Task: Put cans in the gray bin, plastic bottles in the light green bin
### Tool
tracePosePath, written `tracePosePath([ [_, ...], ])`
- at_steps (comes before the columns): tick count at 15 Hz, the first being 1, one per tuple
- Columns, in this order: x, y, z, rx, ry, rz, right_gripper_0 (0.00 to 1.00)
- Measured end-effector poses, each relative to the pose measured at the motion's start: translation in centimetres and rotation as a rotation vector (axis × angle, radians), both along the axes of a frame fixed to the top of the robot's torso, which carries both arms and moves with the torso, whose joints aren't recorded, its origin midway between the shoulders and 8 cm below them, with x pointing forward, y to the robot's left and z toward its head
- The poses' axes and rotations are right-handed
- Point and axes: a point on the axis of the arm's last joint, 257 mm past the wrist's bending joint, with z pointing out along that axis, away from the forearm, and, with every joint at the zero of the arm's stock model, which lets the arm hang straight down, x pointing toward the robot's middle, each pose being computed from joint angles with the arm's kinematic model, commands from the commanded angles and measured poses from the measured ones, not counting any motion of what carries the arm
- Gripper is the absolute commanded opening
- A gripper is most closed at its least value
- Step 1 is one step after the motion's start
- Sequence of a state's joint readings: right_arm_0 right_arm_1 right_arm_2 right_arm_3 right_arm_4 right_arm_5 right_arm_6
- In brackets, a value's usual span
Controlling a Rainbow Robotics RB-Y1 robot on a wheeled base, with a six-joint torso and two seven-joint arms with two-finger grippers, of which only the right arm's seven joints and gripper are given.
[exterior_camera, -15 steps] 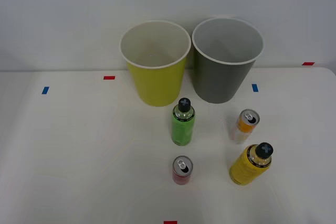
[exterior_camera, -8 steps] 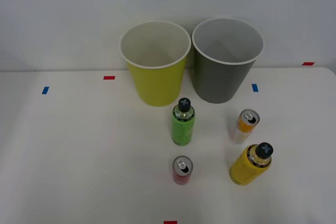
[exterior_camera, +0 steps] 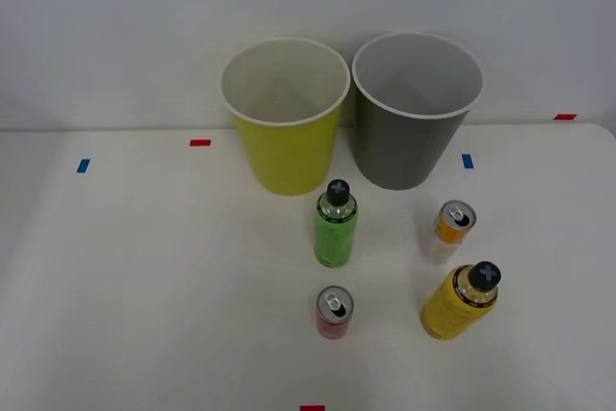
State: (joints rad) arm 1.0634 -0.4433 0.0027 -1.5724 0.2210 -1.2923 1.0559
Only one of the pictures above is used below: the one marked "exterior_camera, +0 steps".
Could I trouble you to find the yellow label plastic bottle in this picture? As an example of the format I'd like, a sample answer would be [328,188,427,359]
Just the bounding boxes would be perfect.
[420,260,502,341]

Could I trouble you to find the yellow-green plastic waste bin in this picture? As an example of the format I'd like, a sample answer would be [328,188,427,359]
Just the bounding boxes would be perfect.
[218,36,351,197]

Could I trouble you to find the green label plastic bottle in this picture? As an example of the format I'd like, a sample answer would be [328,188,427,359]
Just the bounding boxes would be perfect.
[313,178,360,269]

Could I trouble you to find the grey plastic waste bin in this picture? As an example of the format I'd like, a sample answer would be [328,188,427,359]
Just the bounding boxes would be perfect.
[351,31,484,192]

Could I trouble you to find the red drink can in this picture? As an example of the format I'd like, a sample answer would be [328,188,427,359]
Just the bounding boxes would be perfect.
[315,285,355,341]

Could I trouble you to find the orange and white drink can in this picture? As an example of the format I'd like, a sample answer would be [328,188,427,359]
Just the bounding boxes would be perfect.
[428,198,477,266]

